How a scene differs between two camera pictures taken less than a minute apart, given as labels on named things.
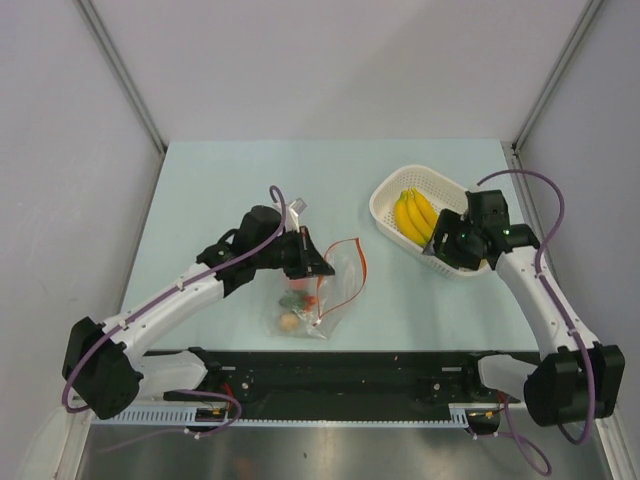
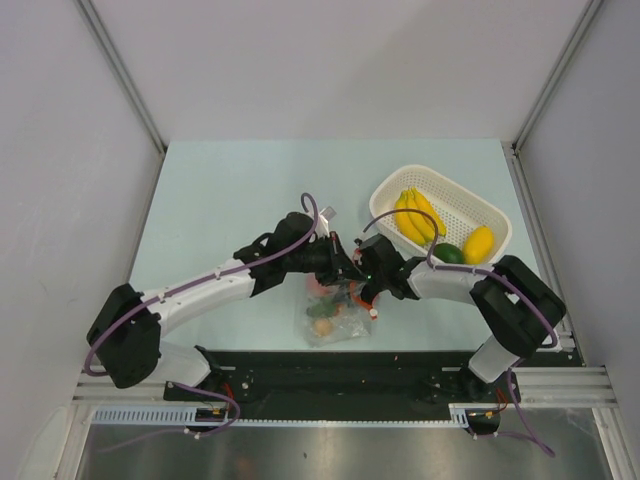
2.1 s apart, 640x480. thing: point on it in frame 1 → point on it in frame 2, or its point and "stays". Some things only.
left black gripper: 308,260 → 338,264
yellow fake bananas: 415,217 stays
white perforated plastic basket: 442,192 stays
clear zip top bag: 313,306 → 335,313
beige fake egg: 288,322 → 322,327
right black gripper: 450,222 → 367,297
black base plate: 328,384 stays
